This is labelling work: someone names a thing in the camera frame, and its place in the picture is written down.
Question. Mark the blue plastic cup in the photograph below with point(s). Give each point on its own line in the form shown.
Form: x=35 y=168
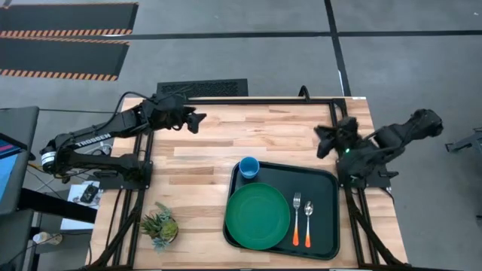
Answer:
x=249 y=167

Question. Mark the white paper sheet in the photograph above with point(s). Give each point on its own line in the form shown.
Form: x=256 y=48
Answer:
x=73 y=220

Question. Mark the small potted succulent plant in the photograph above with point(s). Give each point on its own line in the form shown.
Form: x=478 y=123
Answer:
x=160 y=227

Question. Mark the black aluminium table frame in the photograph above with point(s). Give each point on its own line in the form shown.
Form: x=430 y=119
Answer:
x=260 y=101

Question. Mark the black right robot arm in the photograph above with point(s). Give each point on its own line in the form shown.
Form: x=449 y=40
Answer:
x=399 y=133

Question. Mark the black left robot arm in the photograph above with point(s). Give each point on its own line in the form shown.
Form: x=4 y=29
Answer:
x=94 y=139

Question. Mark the green round plate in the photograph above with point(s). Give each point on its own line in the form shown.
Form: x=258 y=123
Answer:
x=258 y=216

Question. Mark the black floor vent grate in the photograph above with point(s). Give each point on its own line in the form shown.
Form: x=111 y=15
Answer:
x=203 y=88

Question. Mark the small black device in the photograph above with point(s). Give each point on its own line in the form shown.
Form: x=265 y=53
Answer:
x=89 y=193

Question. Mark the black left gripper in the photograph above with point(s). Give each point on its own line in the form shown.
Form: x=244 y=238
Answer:
x=169 y=113

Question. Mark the dark green plastic tray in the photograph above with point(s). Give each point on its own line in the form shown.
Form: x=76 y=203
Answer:
x=320 y=180

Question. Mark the black mat with hazard stripes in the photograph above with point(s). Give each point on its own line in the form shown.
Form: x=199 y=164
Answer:
x=64 y=56

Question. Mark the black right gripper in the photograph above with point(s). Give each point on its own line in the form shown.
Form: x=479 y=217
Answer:
x=346 y=135

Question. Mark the clear plastic bottle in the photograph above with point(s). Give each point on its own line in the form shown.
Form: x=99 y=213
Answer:
x=45 y=238

